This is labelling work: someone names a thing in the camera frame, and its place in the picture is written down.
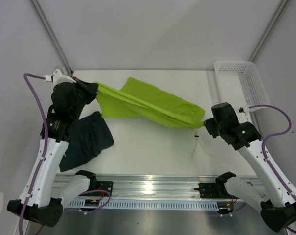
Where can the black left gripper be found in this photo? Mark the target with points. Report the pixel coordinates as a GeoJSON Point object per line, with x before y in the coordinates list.
{"type": "Point", "coordinates": [90, 88]}

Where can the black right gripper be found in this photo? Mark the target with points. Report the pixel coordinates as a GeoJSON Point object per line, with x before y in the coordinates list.
{"type": "Point", "coordinates": [209, 125]}

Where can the dark navy shorts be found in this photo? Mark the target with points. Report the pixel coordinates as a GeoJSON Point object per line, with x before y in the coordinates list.
{"type": "Point", "coordinates": [91, 136]}

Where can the lime green shorts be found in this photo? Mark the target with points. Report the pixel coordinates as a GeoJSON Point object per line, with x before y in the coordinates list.
{"type": "Point", "coordinates": [139, 99]}

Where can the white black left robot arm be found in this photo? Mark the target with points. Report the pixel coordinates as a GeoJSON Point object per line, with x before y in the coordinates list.
{"type": "Point", "coordinates": [37, 203]}

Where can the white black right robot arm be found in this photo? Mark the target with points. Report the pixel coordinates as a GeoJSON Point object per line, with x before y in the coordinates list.
{"type": "Point", "coordinates": [277, 203]}

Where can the white plastic basket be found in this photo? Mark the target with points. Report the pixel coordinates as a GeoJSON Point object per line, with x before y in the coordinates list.
{"type": "Point", "coordinates": [240, 84]}

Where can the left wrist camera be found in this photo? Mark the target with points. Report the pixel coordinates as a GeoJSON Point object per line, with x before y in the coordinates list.
{"type": "Point", "coordinates": [57, 77]}

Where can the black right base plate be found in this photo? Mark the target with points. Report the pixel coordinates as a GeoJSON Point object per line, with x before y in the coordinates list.
{"type": "Point", "coordinates": [211, 190]}

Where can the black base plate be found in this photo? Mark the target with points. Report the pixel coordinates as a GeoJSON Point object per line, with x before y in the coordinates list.
{"type": "Point", "coordinates": [102, 185]}
{"type": "Point", "coordinates": [211, 190]}

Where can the left aluminium frame post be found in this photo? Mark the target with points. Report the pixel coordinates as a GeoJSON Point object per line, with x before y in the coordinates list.
{"type": "Point", "coordinates": [39, 12]}

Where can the aluminium frame post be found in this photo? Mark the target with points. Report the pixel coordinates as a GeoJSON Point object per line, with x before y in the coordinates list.
{"type": "Point", "coordinates": [273, 23]}
{"type": "Point", "coordinates": [39, 12]}

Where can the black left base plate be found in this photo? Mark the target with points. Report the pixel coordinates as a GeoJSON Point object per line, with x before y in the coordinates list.
{"type": "Point", "coordinates": [102, 185]}

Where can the aluminium mounting rail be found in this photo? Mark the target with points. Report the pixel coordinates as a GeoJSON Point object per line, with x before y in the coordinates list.
{"type": "Point", "coordinates": [152, 187]}

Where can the right aluminium frame post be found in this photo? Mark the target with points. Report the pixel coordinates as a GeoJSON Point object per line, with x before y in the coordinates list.
{"type": "Point", "coordinates": [273, 23]}

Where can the white slotted cable duct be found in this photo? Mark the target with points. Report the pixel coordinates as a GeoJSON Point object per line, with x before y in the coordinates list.
{"type": "Point", "coordinates": [193, 205]}

